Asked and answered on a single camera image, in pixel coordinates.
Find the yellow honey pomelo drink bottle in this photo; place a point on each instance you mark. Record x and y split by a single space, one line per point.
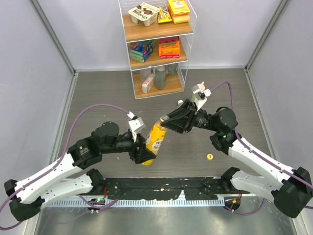
156 136

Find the chocolate pudding cup pack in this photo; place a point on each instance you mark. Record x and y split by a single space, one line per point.
145 13

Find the yellow sponge pack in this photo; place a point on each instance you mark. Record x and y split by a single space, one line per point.
179 11

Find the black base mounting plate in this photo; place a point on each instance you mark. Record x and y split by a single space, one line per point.
164 189

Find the yellow M&M candy bag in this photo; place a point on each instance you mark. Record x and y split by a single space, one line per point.
164 15

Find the clear glass jar on shelf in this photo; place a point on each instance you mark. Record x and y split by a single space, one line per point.
172 69

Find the blue green box stack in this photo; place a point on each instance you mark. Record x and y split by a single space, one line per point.
141 50

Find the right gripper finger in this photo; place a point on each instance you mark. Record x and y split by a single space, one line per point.
179 124
185 110

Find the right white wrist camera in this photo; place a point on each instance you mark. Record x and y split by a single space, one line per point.
199 96

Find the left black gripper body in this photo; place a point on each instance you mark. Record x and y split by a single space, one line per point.
133 150

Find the orange snack box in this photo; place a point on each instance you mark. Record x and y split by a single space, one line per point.
169 47

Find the green squeeze bottle beige cap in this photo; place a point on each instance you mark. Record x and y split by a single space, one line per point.
201 85

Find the slotted aluminium cable rail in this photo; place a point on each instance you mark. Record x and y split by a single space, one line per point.
75 202

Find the grey green bottle on shelf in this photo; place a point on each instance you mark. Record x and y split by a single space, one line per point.
160 76

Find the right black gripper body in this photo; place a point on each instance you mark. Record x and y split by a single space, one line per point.
191 115

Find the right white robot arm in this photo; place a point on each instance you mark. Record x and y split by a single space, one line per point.
289 189

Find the white wire shelf rack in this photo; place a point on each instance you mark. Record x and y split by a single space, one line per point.
139 32

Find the yellow bottle cap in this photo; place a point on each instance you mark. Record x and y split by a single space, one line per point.
209 157

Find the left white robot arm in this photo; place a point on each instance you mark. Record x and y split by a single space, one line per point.
29 196

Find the white red small box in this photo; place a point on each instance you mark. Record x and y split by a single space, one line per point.
148 83

